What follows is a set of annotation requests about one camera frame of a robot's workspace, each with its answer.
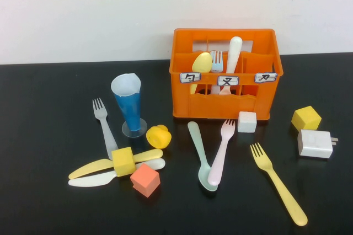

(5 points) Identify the white plastic cutlery piece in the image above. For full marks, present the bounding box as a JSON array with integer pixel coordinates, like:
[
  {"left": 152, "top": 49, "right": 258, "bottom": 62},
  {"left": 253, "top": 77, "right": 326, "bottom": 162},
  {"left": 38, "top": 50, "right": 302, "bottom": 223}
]
[{"left": 219, "top": 36, "right": 243, "bottom": 95}]

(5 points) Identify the paper label marked knife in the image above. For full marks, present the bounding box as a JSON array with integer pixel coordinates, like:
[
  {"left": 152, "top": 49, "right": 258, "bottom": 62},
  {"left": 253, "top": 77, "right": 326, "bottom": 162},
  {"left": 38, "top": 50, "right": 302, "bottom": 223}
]
[{"left": 254, "top": 72, "right": 277, "bottom": 83}]

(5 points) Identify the orange plastic cutlery holder crate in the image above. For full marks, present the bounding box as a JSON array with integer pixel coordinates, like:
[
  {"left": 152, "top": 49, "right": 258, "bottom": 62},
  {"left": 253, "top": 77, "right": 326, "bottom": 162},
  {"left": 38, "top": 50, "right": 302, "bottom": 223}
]
[{"left": 168, "top": 28, "right": 284, "bottom": 121}]

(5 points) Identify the yellow plastic fork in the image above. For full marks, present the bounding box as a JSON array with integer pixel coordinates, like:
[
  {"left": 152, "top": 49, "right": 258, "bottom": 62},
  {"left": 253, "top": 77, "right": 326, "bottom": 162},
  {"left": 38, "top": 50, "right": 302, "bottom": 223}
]
[{"left": 250, "top": 142, "right": 308, "bottom": 227}]

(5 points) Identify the paper label marked fork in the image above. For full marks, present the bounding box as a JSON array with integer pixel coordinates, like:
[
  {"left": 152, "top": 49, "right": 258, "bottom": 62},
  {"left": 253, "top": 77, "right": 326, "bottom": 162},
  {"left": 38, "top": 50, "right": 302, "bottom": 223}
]
[{"left": 217, "top": 75, "right": 239, "bottom": 87}]

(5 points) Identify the orange foam cube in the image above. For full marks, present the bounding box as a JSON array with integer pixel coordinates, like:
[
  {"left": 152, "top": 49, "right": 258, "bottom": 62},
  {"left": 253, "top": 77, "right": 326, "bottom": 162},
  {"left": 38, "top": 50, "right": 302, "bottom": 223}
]
[{"left": 129, "top": 163, "right": 161, "bottom": 199}]

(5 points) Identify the yellow round plastic cap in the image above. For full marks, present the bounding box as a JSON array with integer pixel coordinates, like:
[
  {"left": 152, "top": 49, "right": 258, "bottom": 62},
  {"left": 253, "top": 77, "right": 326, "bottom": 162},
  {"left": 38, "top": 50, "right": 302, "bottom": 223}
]
[{"left": 145, "top": 124, "right": 172, "bottom": 149}]

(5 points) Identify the grey plastic fork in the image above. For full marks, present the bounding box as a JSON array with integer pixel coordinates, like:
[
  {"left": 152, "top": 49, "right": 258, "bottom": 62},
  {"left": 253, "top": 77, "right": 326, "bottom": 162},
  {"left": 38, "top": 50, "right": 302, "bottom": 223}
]
[{"left": 92, "top": 98, "right": 120, "bottom": 161}]

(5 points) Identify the white plug charger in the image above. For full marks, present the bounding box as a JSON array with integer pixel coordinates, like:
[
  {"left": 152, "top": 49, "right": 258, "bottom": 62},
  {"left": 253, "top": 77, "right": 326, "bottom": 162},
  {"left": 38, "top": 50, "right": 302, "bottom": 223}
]
[{"left": 297, "top": 129, "right": 339, "bottom": 159}]

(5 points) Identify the light blue plastic fork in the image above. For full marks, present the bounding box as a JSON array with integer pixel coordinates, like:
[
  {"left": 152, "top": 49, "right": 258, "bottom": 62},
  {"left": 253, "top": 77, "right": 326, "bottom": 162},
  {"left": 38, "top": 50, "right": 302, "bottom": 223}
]
[{"left": 210, "top": 50, "right": 224, "bottom": 95}]

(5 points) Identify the yellow plastic spoon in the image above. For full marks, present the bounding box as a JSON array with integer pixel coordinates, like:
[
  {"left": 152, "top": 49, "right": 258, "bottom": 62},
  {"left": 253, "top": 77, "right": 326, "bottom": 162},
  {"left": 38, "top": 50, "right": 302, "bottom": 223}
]
[{"left": 189, "top": 52, "right": 213, "bottom": 95}]

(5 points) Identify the paper label marked spoon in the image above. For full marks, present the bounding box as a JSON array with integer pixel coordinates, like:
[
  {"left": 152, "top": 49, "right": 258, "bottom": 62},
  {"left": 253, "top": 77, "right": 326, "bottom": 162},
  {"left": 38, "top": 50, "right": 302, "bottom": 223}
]
[{"left": 179, "top": 72, "right": 201, "bottom": 84}]

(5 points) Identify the yellow plastic knife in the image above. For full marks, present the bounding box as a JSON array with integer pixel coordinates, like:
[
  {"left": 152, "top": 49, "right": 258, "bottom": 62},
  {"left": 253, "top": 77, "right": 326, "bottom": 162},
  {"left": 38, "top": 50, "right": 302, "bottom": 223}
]
[{"left": 67, "top": 148, "right": 163, "bottom": 180}]

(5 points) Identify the white foam cube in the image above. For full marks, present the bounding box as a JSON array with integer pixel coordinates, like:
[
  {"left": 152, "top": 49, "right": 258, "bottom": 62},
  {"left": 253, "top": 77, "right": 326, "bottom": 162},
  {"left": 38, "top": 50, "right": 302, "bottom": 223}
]
[{"left": 237, "top": 111, "right": 258, "bottom": 133}]

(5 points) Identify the mint green plastic spoon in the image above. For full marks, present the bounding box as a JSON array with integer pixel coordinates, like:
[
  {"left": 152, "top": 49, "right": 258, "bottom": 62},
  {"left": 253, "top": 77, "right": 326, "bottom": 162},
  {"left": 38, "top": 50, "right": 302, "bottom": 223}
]
[{"left": 187, "top": 121, "right": 218, "bottom": 192}]

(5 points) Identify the pink plastic fork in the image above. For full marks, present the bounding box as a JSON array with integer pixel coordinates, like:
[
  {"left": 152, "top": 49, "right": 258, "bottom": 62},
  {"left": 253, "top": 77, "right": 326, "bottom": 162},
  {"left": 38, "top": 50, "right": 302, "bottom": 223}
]
[{"left": 207, "top": 119, "right": 236, "bottom": 186}]

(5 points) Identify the white plastic knife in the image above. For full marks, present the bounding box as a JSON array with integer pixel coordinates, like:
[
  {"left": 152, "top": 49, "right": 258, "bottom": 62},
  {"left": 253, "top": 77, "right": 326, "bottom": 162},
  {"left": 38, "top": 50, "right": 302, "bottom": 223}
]
[{"left": 67, "top": 158, "right": 166, "bottom": 188}]

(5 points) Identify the blue paper cone cup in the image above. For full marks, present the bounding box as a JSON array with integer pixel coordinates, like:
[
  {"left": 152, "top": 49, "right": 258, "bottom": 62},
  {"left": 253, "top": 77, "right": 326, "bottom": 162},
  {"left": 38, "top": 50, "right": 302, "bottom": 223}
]
[{"left": 110, "top": 73, "right": 148, "bottom": 138}]

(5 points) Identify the yellow foam cube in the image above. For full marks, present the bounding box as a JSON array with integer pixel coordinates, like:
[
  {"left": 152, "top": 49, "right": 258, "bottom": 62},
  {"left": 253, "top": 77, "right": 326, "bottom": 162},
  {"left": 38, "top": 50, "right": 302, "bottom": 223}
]
[
  {"left": 291, "top": 105, "right": 322, "bottom": 132},
  {"left": 111, "top": 147, "right": 136, "bottom": 178}
]

